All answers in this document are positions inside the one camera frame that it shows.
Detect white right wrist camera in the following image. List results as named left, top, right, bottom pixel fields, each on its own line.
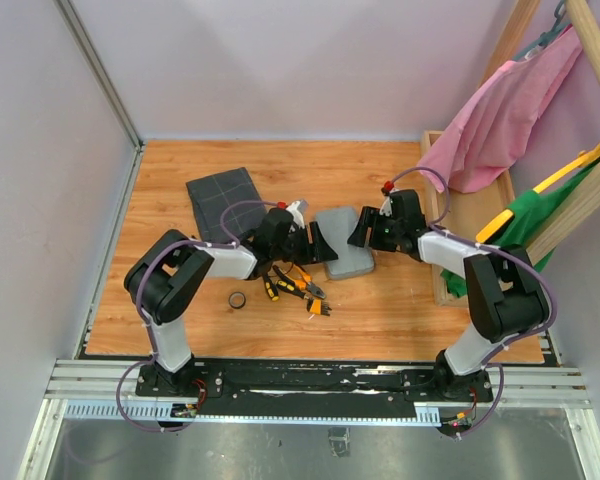
left=379, top=195, right=392, bottom=217

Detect green shirt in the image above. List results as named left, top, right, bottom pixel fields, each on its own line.
left=440, top=158, right=600, bottom=298

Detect orange black hex key set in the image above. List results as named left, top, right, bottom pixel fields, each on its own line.
left=306, top=298, right=331, bottom=316

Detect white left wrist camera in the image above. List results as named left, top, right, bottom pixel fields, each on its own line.
left=286, top=199, right=308, bottom=228

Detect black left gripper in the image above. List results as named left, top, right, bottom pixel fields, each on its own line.
left=272, top=222, right=339, bottom=267

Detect grey plastic tool case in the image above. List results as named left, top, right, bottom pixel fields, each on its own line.
left=315, top=206, right=375, bottom=281

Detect dark grey checked cloth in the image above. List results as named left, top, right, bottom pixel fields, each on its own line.
left=186, top=167, right=267, bottom=243

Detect pink shirt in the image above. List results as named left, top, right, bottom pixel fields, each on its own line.
left=419, top=27, right=582, bottom=193

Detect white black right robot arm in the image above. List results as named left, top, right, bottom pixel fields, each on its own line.
left=347, top=190, right=551, bottom=400

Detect black tape roll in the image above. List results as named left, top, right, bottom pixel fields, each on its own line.
left=228, top=291, right=247, bottom=310

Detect aluminium frame rail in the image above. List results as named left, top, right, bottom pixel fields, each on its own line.
left=44, top=359, right=591, bottom=431

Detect orange black pliers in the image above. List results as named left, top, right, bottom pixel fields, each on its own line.
left=273, top=264, right=326, bottom=300

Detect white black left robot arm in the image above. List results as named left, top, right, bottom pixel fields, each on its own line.
left=123, top=207, right=338, bottom=396

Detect teal clothes hanger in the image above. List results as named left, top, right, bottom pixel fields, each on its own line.
left=512, top=0, right=571, bottom=62

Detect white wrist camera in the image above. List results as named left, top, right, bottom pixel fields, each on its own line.
left=286, top=199, right=308, bottom=228
left=379, top=195, right=392, bottom=217

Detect black yellow slim screwdriver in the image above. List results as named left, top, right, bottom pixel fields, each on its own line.
left=261, top=274, right=279, bottom=302

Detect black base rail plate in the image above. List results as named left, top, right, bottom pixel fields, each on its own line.
left=135, top=358, right=494, bottom=419

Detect wooden clothes rack frame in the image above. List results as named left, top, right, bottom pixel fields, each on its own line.
left=421, top=0, right=600, bottom=307

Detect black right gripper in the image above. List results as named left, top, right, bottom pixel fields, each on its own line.
left=348, top=206, right=403, bottom=252

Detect black yellow thick screwdriver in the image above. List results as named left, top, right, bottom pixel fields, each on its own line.
left=276, top=279, right=310, bottom=300

